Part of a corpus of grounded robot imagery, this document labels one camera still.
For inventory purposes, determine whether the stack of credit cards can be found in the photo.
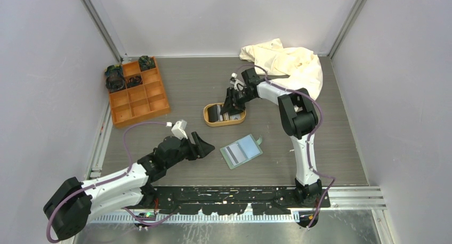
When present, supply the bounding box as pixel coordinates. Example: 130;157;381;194
207;104;241;123

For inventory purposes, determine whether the dark bundle top compartment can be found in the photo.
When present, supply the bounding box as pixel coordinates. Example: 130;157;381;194
138;55;156;71

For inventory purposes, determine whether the dark bundle outside tray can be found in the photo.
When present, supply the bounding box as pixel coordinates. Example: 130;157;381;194
104;64;124;77

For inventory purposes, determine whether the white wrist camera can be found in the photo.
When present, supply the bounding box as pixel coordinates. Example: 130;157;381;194
166;119;188;140
230;72;246;91

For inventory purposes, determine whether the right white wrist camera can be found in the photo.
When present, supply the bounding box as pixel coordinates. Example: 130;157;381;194
230;72;246;91

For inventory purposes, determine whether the black cable bundle middle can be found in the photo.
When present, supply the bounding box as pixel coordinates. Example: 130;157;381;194
126;75;143;88

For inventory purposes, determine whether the black cable bundle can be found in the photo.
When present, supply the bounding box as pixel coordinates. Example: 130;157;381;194
106;74;126;92
126;75;143;88

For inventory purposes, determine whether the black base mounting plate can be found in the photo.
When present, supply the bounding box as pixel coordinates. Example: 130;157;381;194
131;186;330;216

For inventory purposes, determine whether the white credit card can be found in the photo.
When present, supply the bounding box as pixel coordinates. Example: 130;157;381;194
225;143;247;165

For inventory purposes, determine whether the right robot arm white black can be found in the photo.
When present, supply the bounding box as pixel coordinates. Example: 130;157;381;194
221;67;326;207

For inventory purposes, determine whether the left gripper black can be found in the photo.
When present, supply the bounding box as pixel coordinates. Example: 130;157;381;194
165;131;214;168

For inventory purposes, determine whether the cream crumpled cloth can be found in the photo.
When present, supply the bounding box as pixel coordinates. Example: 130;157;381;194
239;38;323;100

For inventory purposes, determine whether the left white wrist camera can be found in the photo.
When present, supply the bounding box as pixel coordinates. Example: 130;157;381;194
166;119;188;140

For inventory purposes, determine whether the green card holder wallet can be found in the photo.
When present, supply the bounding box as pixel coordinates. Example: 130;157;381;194
220;134;263;169

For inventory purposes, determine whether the black cable bundle left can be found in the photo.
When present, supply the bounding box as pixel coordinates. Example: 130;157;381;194
106;74;126;92

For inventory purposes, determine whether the tan oval card tray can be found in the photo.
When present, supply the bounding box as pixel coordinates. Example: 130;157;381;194
203;103;246;127

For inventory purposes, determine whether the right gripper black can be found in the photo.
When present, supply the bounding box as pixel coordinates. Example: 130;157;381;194
221;87;256;117

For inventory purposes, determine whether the orange compartment organizer tray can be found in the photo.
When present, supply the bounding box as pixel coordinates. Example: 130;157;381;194
105;56;171;128

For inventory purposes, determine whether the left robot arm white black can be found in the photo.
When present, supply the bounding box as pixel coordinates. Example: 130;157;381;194
43;132;215;243

